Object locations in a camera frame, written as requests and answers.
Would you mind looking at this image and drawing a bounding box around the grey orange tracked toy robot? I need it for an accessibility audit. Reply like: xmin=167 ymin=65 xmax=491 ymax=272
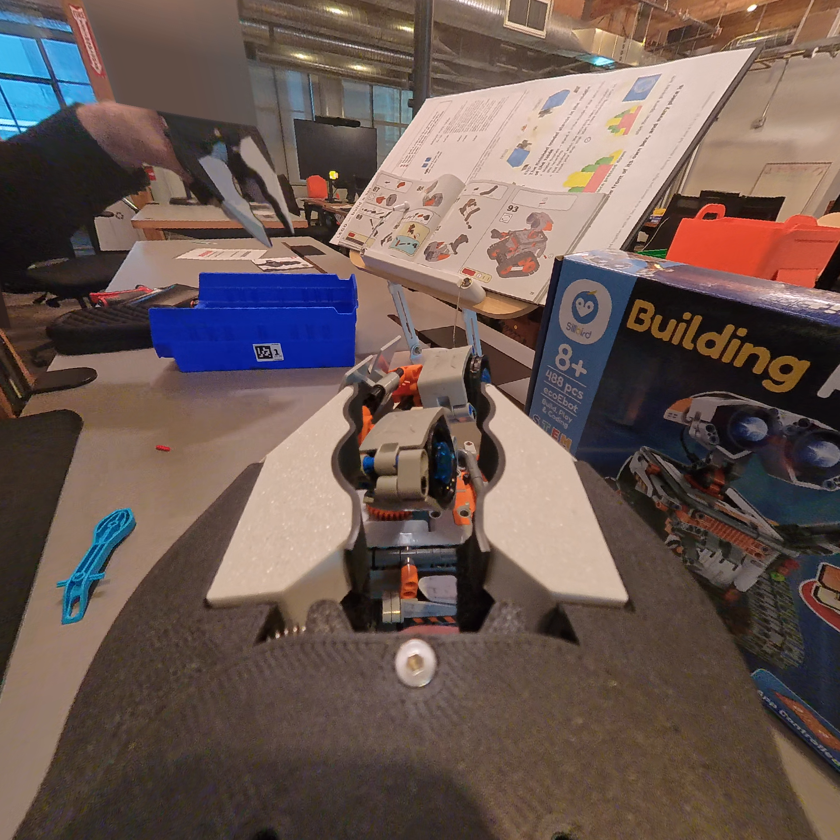
xmin=348 ymin=506 xmax=480 ymax=631

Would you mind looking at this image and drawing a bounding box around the blue robot kit box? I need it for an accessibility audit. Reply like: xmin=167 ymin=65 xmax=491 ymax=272
xmin=525 ymin=250 xmax=840 ymax=775

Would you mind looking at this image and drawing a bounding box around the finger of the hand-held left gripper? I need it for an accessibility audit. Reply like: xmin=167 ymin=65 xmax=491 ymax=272
xmin=237 ymin=134 xmax=299 ymax=237
xmin=195 ymin=153 xmax=273 ymax=249

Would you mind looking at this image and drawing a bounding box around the black sofa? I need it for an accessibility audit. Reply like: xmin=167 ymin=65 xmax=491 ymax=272
xmin=637 ymin=195 xmax=788 ymax=253

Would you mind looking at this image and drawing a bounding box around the grey orange toy robot arm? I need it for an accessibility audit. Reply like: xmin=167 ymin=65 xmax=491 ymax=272
xmin=357 ymin=405 xmax=460 ymax=508

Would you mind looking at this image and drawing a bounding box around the black computer monitor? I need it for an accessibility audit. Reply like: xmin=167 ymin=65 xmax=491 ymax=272
xmin=292 ymin=119 xmax=379 ymax=185

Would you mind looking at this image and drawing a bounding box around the grey office desk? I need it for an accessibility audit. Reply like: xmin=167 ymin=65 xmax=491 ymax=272
xmin=132 ymin=197 xmax=345 ymax=245

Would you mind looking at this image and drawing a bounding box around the white instruction booklet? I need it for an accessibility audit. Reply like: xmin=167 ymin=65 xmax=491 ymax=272
xmin=331 ymin=50 xmax=760 ymax=305

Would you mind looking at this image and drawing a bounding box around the blue plastic brick separator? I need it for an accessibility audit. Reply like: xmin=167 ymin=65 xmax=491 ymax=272
xmin=57 ymin=510 xmax=136 ymax=624

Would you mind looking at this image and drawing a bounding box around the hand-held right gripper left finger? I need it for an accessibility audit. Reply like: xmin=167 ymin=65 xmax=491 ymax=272
xmin=206 ymin=385 xmax=368 ymax=611

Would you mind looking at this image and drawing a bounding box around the white articulated holder stand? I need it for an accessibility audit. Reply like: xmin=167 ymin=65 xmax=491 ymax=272
xmin=361 ymin=247 xmax=489 ymax=389

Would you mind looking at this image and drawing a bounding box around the black office chair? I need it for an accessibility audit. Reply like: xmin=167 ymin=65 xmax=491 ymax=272
xmin=0 ymin=250 xmax=128 ymax=397

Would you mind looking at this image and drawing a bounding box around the orange plastic crate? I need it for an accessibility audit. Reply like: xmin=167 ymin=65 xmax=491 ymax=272
xmin=666 ymin=204 xmax=840 ymax=287

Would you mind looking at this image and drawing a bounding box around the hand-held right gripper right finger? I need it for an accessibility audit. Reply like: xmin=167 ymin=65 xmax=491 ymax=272
xmin=473 ymin=385 xmax=628 ymax=609

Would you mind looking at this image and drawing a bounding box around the person's left hand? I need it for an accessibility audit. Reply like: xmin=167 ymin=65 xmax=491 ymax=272
xmin=73 ymin=100 xmax=187 ymax=174

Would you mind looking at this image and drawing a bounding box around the person's left forearm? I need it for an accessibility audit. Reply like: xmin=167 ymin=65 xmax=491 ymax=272
xmin=0 ymin=105 xmax=152 ymax=283

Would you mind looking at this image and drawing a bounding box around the black perforated foam mat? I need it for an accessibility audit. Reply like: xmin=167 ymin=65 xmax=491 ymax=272
xmin=0 ymin=410 xmax=82 ymax=683

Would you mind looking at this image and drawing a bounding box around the blue plastic bin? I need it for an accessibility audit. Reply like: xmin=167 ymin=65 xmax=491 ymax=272
xmin=149 ymin=272 xmax=359 ymax=372

